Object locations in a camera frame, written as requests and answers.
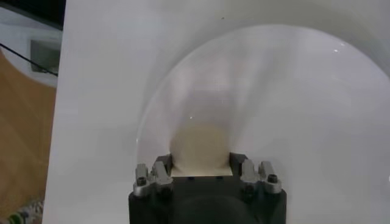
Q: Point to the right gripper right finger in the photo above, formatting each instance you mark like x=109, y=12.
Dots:
x=250, y=179

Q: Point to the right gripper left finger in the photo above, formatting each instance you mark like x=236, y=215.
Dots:
x=161, y=179

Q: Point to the white steamed baozi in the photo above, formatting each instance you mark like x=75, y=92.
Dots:
x=199, y=149

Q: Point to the white and black robot base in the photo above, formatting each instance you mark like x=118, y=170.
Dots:
x=18, y=36

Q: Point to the round white plate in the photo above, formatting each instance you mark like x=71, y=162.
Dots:
x=304, y=121

